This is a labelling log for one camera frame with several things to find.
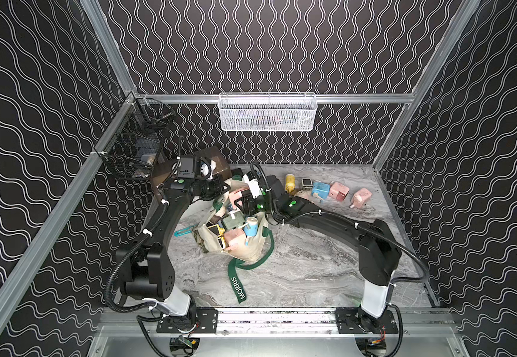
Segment green grey sharpener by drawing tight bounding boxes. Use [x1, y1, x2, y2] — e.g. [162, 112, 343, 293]
[221, 211, 246, 231]

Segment blue pencil sharpener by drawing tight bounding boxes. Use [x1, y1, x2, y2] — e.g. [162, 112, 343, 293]
[311, 181, 331, 200]

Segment white wire basket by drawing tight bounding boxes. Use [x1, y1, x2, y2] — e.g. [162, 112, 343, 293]
[218, 92, 318, 132]

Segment teal utility knife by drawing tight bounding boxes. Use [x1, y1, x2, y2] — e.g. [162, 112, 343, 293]
[174, 226, 196, 237]

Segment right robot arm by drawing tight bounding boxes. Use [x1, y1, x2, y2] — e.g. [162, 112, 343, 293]
[232, 176, 429, 318]

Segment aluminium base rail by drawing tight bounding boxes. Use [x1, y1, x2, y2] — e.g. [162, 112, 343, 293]
[92, 305, 460, 338]

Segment pink rounded pencil sharpener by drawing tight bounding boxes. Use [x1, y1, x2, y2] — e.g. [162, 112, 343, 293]
[350, 188, 372, 209]

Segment cream tote bag green handles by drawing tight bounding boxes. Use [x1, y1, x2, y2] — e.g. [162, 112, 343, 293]
[194, 178, 274, 303]

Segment pink box pencil sharpener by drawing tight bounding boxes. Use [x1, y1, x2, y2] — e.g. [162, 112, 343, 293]
[328, 181, 350, 202]

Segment light blue round sharpener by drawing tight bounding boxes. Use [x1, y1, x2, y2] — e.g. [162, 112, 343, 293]
[243, 217, 259, 238]

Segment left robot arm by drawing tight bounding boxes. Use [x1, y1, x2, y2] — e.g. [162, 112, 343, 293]
[103, 155, 230, 318]

